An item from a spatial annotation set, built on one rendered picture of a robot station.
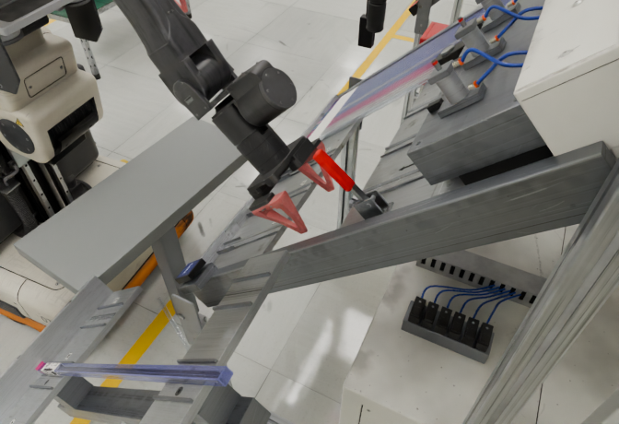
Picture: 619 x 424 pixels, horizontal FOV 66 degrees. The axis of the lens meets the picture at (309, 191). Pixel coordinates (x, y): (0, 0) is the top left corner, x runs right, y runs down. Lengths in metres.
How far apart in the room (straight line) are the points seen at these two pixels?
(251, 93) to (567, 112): 0.36
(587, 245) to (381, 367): 0.57
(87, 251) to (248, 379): 0.68
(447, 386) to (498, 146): 0.56
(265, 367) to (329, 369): 0.20
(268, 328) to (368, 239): 1.15
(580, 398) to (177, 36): 0.87
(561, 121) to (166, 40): 0.45
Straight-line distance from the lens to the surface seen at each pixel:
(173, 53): 0.65
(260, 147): 0.67
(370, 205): 0.57
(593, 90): 0.43
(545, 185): 0.46
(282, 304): 1.73
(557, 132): 0.45
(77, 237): 1.25
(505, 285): 1.05
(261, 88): 0.61
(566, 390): 1.02
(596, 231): 0.43
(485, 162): 0.50
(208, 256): 0.94
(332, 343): 1.66
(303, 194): 0.86
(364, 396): 0.92
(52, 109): 1.33
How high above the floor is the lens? 1.46
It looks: 44 degrees down
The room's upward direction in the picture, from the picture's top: straight up
